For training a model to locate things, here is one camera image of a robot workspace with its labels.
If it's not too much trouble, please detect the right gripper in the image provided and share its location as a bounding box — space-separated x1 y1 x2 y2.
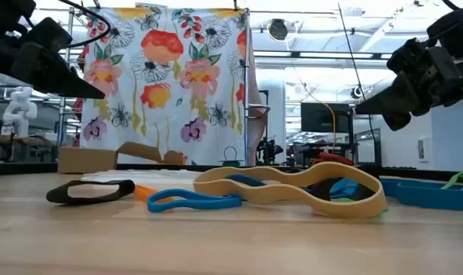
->
355 37 463 131

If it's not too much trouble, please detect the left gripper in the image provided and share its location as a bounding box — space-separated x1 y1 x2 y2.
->
0 26 105 99

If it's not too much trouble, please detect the large blue rubber band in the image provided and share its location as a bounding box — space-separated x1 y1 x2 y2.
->
380 177 463 212

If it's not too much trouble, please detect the wide black rubber band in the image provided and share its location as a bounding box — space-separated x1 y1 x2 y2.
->
46 179 136 205

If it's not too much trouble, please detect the thin blue rubber band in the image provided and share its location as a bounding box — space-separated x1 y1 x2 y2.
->
147 188 243 213

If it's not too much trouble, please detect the orange rubber band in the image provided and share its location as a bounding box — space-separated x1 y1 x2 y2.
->
134 184 176 203

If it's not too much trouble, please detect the large tan rubber band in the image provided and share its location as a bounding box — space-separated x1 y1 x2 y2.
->
193 161 388 219

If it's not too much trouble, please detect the red hanging cloth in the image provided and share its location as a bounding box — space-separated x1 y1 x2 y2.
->
73 44 88 148

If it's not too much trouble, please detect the black background desk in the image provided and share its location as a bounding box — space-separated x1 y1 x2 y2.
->
287 128 384 168

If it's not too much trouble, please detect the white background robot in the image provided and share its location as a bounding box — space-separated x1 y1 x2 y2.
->
1 86 37 138

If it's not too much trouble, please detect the black monitor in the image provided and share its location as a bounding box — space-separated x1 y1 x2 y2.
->
300 102 351 134

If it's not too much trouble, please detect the background workbench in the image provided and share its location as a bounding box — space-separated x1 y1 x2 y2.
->
0 133 59 163

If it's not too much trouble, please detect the red resistance band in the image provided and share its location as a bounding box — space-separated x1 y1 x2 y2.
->
318 152 355 166

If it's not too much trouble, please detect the ceiling light strip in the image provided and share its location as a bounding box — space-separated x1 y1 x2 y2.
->
253 50 393 59

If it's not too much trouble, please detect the open cardboard box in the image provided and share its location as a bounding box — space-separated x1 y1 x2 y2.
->
57 141 186 175

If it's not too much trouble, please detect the floral print curtain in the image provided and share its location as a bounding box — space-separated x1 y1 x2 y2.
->
79 6 251 166

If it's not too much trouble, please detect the stack of clear bags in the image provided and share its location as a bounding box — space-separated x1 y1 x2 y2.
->
80 170 202 188

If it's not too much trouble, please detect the pink hanging cloth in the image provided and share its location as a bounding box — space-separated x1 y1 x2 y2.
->
248 64 267 166

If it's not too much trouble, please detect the black round ceiling device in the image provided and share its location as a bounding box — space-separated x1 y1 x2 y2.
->
267 18 290 42

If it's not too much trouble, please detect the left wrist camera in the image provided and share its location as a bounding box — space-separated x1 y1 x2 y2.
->
23 17 73 54

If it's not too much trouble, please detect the white wall box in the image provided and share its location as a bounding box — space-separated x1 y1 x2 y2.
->
417 137 433 161

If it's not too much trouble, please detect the hanging yellow cable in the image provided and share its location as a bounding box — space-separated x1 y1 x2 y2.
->
290 64 338 154

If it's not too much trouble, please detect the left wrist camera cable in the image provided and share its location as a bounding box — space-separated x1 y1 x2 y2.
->
57 0 112 49

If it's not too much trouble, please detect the hanging black cable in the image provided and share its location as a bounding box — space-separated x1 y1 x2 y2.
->
337 2 377 154

